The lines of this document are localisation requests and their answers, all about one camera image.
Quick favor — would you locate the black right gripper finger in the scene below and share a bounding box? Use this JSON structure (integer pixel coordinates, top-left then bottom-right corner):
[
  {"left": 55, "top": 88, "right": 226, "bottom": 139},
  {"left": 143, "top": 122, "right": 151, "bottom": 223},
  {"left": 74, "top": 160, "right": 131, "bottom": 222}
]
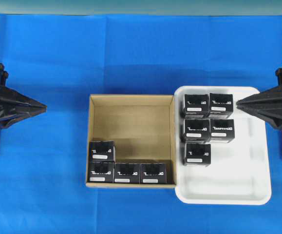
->
[{"left": 236, "top": 84, "right": 282, "bottom": 129}]

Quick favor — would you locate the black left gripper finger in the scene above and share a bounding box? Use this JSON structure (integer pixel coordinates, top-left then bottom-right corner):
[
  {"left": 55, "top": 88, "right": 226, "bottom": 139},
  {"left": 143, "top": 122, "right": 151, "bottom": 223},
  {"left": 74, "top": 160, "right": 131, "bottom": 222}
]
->
[{"left": 0, "top": 85, "right": 47, "bottom": 129}]

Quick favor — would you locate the black box carton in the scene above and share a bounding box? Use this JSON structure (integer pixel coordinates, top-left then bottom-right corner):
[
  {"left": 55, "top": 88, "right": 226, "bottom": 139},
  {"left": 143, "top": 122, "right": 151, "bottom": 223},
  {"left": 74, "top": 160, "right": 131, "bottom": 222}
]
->
[
  {"left": 89, "top": 141, "right": 115, "bottom": 162},
  {"left": 88, "top": 162, "right": 115, "bottom": 183},
  {"left": 140, "top": 163, "right": 167, "bottom": 184},
  {"left": 114, "top": 163, "right": 140, "bottom": 184}
]

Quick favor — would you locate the black box tray top right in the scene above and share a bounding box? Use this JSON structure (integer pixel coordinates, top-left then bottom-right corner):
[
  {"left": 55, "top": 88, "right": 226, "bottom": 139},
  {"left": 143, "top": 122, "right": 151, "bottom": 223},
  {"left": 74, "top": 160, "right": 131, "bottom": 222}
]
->
[{"left": 207, "top": 93, "right": 233, "bottom": 119}]

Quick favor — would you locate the black box tray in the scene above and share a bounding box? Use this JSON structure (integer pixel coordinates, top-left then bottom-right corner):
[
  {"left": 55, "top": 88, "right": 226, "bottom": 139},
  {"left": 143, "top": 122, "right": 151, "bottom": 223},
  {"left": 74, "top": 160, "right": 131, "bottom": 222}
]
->
[
  {"left": 207, "top": 93, "right": 233, "bottom": 119},
  {"left": 208, "top": 119, "right": 235, "bottom": 143},
  {"left": 183, "top": 94, "right": 209, "bottom": 119},
  {"left": 183, "top": 119, "right": 210, "bottom": 143},
  {"left": 183, "top": 143, "right": 211, "bottom": 167}
]

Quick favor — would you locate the black box tray middle right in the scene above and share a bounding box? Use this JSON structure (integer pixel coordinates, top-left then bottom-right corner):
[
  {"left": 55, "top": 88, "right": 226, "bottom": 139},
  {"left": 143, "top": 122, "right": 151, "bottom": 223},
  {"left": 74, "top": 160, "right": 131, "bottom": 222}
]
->
[{"left": 208, "top": 119, "right": 235, "bottom": 143}]

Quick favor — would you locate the black box tray top left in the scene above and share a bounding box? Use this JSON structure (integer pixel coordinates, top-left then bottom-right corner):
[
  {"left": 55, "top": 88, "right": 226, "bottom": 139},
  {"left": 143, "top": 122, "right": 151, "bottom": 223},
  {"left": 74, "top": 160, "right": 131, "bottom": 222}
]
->
[{"left": 183, "top": 94, "right": 209, "bottom": 119}]

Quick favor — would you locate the black box tray middle left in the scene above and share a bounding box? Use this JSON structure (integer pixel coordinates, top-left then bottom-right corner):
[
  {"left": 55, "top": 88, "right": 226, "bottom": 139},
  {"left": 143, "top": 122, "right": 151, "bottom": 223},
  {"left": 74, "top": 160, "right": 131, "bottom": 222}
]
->
[{"left": 183, "top": 119, "right": 210, "bottom": 143}]

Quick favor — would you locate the black box tray lower left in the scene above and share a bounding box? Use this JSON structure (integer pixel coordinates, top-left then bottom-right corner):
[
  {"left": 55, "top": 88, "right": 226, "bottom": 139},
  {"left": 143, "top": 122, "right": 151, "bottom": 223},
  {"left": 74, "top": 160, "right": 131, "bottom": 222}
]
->
[{"left": 183, "top": 143, "right": 211, "bottom": 167}]

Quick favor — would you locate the brown cardboard box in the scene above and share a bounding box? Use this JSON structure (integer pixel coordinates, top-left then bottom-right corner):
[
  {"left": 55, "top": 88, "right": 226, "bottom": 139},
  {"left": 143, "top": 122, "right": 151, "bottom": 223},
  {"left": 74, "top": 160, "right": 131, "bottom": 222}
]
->
[{"left": 85, "top": 94, "right": 177, "bottom": 188}]

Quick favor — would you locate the white plastic tray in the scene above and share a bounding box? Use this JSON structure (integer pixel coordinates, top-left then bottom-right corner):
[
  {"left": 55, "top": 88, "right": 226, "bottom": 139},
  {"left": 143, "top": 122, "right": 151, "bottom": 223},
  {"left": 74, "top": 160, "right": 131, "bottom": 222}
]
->
[{"left": 174, "top": 86, "right": 272, "bottom": 205}]

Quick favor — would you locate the blue table cloth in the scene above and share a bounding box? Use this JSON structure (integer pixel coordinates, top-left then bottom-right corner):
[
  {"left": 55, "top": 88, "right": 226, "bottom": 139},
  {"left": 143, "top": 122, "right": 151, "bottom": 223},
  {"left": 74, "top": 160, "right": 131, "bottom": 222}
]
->
[{"left": 0, "top": 15, "right": 282, "bottom": 234}]

